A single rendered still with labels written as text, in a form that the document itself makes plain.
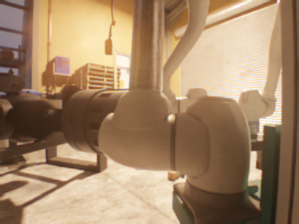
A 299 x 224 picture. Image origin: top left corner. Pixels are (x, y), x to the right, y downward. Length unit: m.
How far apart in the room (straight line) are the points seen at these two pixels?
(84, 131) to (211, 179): 1.00
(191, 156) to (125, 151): 0.16
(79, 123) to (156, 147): 0.93
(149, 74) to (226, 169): 0.29
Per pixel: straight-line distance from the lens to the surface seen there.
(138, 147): 0.39
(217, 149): 0.38
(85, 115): 1.24
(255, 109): 0.87
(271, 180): 0.44
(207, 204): 0.43
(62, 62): 5.63
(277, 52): 0.92
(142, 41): 0.50
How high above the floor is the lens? 0.97
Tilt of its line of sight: 1 degrees down
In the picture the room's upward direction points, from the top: straight up
